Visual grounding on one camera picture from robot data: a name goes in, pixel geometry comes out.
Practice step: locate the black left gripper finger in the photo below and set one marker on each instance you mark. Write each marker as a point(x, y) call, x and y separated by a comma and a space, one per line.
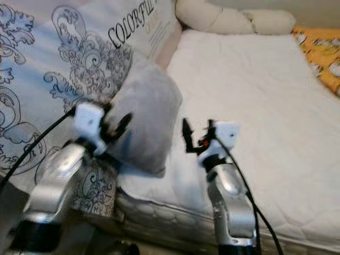
point(123, 126)

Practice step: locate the grey plush pillow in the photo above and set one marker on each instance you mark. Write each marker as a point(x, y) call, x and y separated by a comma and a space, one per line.
point(151, 106)

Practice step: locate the yellow cartoon print blanket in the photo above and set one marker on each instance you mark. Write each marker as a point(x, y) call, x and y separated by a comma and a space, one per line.
point(321, 56)

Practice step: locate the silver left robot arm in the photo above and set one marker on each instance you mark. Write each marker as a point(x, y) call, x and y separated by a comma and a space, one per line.
point(58, 186)

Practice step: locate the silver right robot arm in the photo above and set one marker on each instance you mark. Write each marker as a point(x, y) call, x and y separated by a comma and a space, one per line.
point(231, 207)

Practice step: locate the white quilted mattress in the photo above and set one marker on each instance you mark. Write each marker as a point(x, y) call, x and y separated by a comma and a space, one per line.
point(255, 90)

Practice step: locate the cream long bolster pillow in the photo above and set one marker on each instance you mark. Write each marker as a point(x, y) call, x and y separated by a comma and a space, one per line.
point(228, 18)

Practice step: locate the dark robot leg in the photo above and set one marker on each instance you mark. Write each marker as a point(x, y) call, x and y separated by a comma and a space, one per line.
point(122, 248)

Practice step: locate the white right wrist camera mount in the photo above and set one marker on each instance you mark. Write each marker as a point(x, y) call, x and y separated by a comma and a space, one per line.
point(227, 134)

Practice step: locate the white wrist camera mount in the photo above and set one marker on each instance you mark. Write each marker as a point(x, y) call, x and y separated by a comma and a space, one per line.
point(87, 123)
point(227, 134)

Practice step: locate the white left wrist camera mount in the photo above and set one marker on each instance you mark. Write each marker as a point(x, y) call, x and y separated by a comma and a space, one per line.
point(87, 123)

